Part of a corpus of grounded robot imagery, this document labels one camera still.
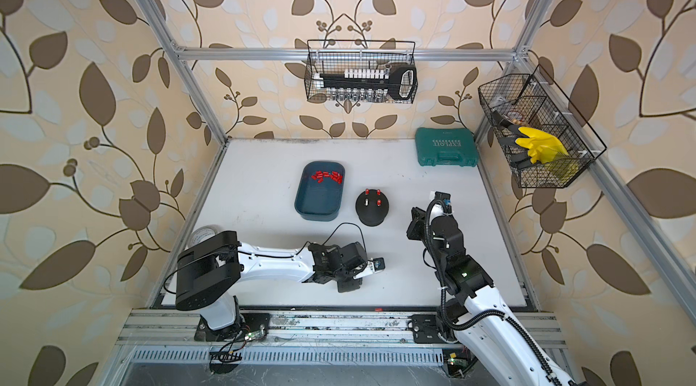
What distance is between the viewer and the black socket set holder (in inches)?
32.4

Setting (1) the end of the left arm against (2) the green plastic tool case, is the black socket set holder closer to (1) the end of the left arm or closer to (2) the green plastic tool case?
(2) the green plastic tool case

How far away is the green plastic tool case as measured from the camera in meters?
1.11

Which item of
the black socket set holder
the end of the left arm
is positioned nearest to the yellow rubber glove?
the black socket set holder

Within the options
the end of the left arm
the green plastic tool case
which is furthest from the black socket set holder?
the end of the left arm

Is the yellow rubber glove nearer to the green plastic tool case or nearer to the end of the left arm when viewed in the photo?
the green plastic tool case

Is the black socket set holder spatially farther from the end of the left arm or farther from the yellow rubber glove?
the end of the left arm

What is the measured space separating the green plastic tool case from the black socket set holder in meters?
0.31
